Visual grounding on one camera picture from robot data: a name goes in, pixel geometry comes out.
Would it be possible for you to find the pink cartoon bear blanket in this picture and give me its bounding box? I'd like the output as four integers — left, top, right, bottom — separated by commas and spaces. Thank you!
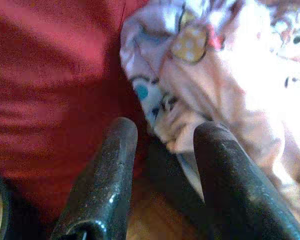
119, 0, 300, 226

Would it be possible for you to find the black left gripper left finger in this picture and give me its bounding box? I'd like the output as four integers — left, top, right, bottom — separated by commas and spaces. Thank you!
49, 116, 139, 240

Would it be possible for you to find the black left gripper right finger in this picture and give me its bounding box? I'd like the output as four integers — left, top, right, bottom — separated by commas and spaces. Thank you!
193, 121, 300, 240

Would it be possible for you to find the large red fabric cushion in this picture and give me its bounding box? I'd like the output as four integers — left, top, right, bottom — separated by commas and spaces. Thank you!
0, 0, 151, 226

